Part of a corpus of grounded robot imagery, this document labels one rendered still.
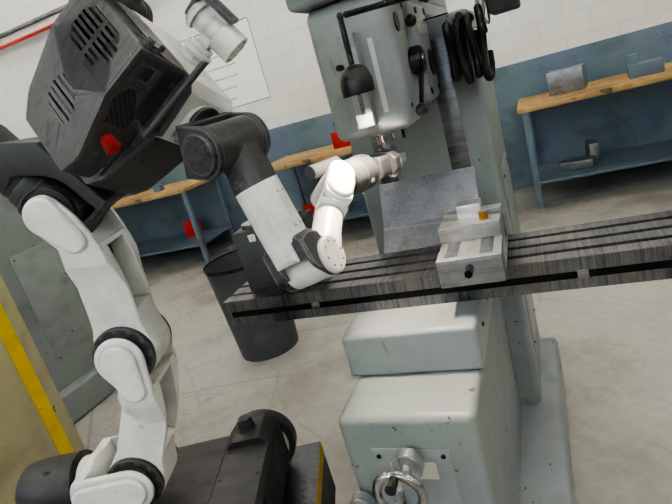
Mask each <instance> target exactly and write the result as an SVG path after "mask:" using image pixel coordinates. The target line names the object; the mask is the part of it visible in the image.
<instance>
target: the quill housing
mask: <svg viewBox="0 0 672 504"><path fill-rule="evenodd" d="M378 1H379V2H380V1H383V0H339V1H336V2H333V3H330V4H328V5H325V6H322V7H319V8H316V9H314V10H312V11H311V12H310V13H309V15H308V17H307V25H308V28H309V32H310V36H311V40H312V43H313V47H314V51H315V54H316V58H317V62H318V66H319V69H320V73H321V77H322V80H323V84H324V88H325V91H326V95H327V99H328V103H329V106H330V110H331V114H332V117H333V121H334V123H333V124H334V127H335V129H336V132H337V135H338V137H339V138H340V139H341V140H342V141H345V142H351V141H355V140H359V139H363V138H367V137H371V136H375V135H380V134H384V133H388V132H392V131H396V130H400V129H404V128H407V127H409V126H410V125H411V124H413V123H414V122H415V121H416V120H418V119H419V118H420V117H421V116H419V115H417V114H416V111H415V108H416V106H417V105H418V104H419V85H418V80H417V75H415V74H413V72H412V70H411V67H410V64H409V59H408V49H409V47H410V44H409V39H408V35H407V30H406V26H405V21H404V16H403V12H402V7H403V6H402V3H397V4H393V5H390V6H387V7H386V6H385V7H382V8H379V9H376V10H372V11H369V12H366V13H365V12H364V13H363V14H362V13H361V14H358V15H355V16H351V17H348V18H344V17H343V18H344V19H343V20H344V22H345V23H344V24H345V26H346V27H345V28H346V31H347V34H348V33H356V34H357V37H358V41H359V45H360V49H361V53H362V57H363V61H364V65H365V66H366V67H367V69H368V70H369V72H370V73H371V75H372V77H373V81H374V85H375V90H373V91H371V94H372V98H373V102H374V106H375V110H376V114H377V118H378V123H377V124H376V125H374V126H370V127H366V128H362V129H359V126H358V122H357V118H356V117H357V116H356V112H355V108H354V104H353V100H352V97H348V98H344V99H343V96H342V92H341V88H340V74H341V73H342V72H343V71H336V66H337V65H343V61H342V57H341V53H340V51H339V48H338V44H337V40H336V37H339V36H341V32H340V28H339V24H338V20H337V17H336V15H337V13H339V12H340V13H342V14H343V12H344V11H349V10H352V9H355V8H359V7H362V6H365V5H366V6H367V5H370V4H373V3H375V2H378Z"/></svg>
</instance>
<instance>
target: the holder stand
mask: <svg viewBox="0 0 672 504"><path fill-rule="evenodd" d="M296 210H297V212H298V214H299V216H300V217H301V219H302V221H303V223H304V225H305V226H306V228H309V229H312V224H313V217H312V213H311V210H310V209H308V210H303V211H300V209H296ZM232 237H233V240H234V243H235V246H236V249H237V252H238V254H239V257H240V260H241V263H242V266H243V269H244V272H245V275H246V278H247V281H248V283H249V286H250V289H251V291H257V290H262V289H268V288H273V287H279V286H278V285H277V283H276V282H275V280H274V278H273V276H272V275H271V273H270V271H269V269H268V268H267V266H266V264H265V262H264V260H263V257H264V253H265V249H264V247H263V245H262V243H261V242H260V240H259V238H258V236H257V234H256V233H255V231H254V229H253V227H252V226H251V224H250V222H249V220H248V221H246V222H244V223H242V224H241V228H240V229H239V230H238V231H236V232H235V233H234V234H233V235H232Z"/></svg>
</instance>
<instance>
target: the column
mask: <svg viewBox="0 0 672 504"><path fill-rule="evenodd" d="M457 12H462V14H463V16H464V15H465V13H467V12H470V13H472V14H473V16H474V20H473V21H472V26H473V28H474V27H477V24H476V18H475V13H474V11H471V10H468V9H465V8H463V9H459V10H456V11H453V12H450V13H448V14H446V15H443V16H440V17H437V18H434V19H431V20H427V21H426V24H427V28H428V34H429V39H430V44H431V49H432V53H433V57H434V62H435V68H436V72H437V77H438V82H439V83H440V85H441V89H440V94H439V95H438V96H437V97H436V98H435V99H433V100H432V101H431V102H429V103H427V104H426V105H427V106H428V112H427V114H426V115H425V116H421V117H420V118H419V119H418V120H416V121H415V122H414V123H413V124H411V125H410V126H409V127H407V128H404V131H405V135H406V137H405V138H403V137H402V132H401V129H400V130H397V131H395V132H393V134H394V138H395V140H394V141H392V142H391V144H395V145H396V147H397V151H398V153H402V152H405V153H406V157H407V160H405V161H404V162H403V165H404V166H403V167H402V170H401V171H399V174H398V176H396V177H390V176H389V175H387V176H385V177H383V178H378V182H377V183H376V185H375V186H374V187H372V188H370V189H368V190H366V191H365V194H364V198H365V202H366V206H367V209H368V213H369V217H370V221H371V225H372V228H373V232H374V236H375V240H376V243H377V247H378V251H379V254H384V225H383V216H382V206H381V197H380V188H379V185H382V184H387V183H392V182H396V181H401V180H406V179H411V178H416V177H421V176H426V175H431V174H436V173H441V172H446V171H450V170H455V169H460V168H465V167H470V166H474V168H475V175H476V183H477V190H478V197H479V198H481V202H482V206H486V205H492V204H497V203H501V206H502V208H503V209H504V210H505V215H506V220H507V226H508V235H510V234H517V233H521V231H520V226H519V220H518V215H517V209H516V204H515V198H514V193H513V187H512V182H511V176H510V170H509V165H508V158H507V154H506V148H505V143H504V137H503V132H502V126H501V121H500V115H499V110H498V104H497V98H496V93H495V87H494V82H493V80H492V81H487V80H486V79H485V78H484V75H483V76H482V77H481V78H479V79H478V78H476V76H475V71H474V63H473V59H472V55H471V51H470V46H468V47H469V52H470V53H469V54H470V59H471V64H472V69H473V73H474V77H475V82H474V83H473V84H468V83H467V82H466V80H465V78H464V76H463V73H462V75H461V79H460V81H459V82H454V81H453V80H452V76H451V70H450V65H449V63H450V62H449V58H448V52H447V49H446V43H445V39H444V37H443V32H442V24H443V23H444V22H446V21H447V22H449V23H450V24H451V25H452V20H453V19H454V18H455V14H456V13H457ZM350 145H351V149H352V153H353V156H355V155H359V154H365V155H368V154H375V153H379V150H378V149H379V148H381V147H382V144H381V145H377V143H376V139H375V137H372V138H368V137H367V138H363V139H359V140H355V141H351V142H350ZM500 299H501V304H502V309H503V314H504V319H505V324H506V329H507V334H508V339H509V344H510V349H511V355H512V360H513V365H514V370H515V375H516V380H517V385H518V390H519V395H520V400H521V403H536V402H540V401H541V400H542V394H541V367H540V340H539V338H540V337H539V331H538V326H537V320H536V315H535V309H534V304H533V298H532V294H525V295H516V296H507V297H500Z"/></svg>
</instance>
